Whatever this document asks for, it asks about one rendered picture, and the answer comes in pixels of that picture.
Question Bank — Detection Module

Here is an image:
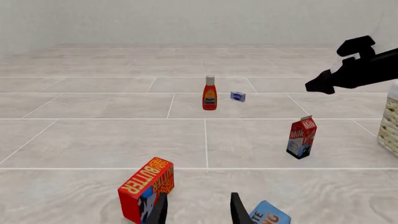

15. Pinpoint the red butter box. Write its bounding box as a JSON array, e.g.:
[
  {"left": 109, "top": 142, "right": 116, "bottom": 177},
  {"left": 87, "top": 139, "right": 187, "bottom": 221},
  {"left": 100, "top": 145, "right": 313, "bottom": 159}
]
[{"left": 117, "top": 157, "right": 175, "bottom": 224}]

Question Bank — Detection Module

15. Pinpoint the cream woven basket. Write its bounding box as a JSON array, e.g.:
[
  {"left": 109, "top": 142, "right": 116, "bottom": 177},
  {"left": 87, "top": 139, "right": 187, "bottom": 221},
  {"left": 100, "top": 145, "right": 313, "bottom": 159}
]
[{"left": 376, "top": 80, "right": 398, "bottom": 157}]

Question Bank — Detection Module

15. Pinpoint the red ketchup bottle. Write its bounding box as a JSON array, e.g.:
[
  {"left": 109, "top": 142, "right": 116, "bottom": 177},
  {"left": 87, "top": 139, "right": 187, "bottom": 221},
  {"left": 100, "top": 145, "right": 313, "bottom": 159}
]
[{"left": 202, "top": 75, "right": 218, "bottom": 111}]

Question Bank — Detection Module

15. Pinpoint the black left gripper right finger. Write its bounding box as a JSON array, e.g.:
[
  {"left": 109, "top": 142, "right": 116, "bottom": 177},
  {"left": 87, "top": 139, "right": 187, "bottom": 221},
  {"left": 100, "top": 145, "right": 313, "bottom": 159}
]
[{"left": 230, "top": 192, "right": 259, "bottom": 224}]

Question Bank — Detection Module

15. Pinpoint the red and white milk carton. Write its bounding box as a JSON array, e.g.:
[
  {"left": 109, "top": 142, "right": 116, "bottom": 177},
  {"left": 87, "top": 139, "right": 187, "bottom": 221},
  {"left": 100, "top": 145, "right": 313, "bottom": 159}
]
[{"left": 285, "top": 114, "right": 318, "bottom": 161}]

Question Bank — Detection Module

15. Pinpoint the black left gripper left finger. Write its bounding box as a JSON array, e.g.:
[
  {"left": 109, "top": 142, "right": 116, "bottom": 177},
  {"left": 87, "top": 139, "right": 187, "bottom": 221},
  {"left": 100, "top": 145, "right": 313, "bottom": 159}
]
[{"left": 144, "top": 192, "right": 169, "bottom": 224}]

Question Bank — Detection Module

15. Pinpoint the small blue and white box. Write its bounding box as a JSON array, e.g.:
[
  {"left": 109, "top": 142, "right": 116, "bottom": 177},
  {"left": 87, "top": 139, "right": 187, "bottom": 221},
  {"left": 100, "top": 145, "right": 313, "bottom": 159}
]
[{"left": 229, "top": 90, "right": 248, "bottom": 103}]

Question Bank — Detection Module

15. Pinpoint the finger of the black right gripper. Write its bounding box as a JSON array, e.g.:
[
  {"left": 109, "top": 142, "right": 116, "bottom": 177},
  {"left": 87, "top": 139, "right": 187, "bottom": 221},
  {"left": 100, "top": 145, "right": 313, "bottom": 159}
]
[{"left": 304, "top": 69, "right": 336, "bottom": 95}]

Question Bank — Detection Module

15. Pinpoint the blue printed food box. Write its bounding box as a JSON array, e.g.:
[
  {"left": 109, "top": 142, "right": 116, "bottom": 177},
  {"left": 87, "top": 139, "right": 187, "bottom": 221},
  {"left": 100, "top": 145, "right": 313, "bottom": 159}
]
[{"left": 248, "top": 200, "right": 292, "bottom": 224}]

